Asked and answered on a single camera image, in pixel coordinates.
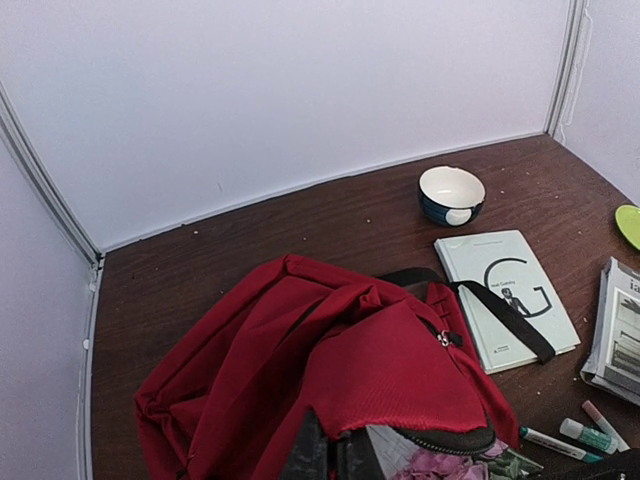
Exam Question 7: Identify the aluminium corner post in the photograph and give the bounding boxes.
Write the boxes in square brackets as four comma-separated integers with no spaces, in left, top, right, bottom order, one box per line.
[1,94,104,479]
[543,0,593,145]

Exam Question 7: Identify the white Great Gatsby book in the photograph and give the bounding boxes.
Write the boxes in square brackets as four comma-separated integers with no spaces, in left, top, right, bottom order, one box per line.
[435,230,580,374]

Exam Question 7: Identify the Designer Fate flower book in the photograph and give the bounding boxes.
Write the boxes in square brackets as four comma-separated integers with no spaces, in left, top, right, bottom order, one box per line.
[366,425,544,479]

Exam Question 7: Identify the right aluminium corner post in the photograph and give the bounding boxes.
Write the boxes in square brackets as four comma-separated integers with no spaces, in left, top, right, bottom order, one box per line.
[543,0,593,145]

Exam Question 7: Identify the teal white marker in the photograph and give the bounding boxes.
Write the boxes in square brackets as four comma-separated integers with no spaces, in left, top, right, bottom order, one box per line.
[519,426,604,464]

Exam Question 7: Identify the dark blue white bowl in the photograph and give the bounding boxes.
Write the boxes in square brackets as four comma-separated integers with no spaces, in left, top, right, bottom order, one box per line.
[418,166,486,227]

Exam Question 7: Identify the grey ianra magazine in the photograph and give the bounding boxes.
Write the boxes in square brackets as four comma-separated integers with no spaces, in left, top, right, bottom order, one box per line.
[580,258,639,405]

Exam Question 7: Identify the pink white marker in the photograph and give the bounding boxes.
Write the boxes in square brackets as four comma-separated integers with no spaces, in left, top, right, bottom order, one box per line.
[582,400,630,452]

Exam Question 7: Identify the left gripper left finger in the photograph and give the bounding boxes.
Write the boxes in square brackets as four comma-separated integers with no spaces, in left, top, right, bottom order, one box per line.
[284,409,350,480]

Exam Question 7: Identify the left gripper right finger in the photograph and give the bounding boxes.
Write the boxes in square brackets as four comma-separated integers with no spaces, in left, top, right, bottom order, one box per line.
[574,449,640,480]

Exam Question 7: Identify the left aluminium corner post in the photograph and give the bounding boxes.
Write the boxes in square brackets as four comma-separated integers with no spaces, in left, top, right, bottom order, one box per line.
[1,94,104,479]

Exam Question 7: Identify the red backpack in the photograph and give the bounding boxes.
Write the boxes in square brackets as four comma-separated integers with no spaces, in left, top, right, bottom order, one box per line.
[132,253,557,480]

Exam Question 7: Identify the green plate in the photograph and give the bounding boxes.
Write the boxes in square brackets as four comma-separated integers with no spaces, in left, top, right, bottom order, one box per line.
[614,204,640,250]

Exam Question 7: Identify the white green glue stick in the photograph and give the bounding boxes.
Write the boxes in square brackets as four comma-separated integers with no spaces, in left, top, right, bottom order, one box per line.
[559,418,618,454]

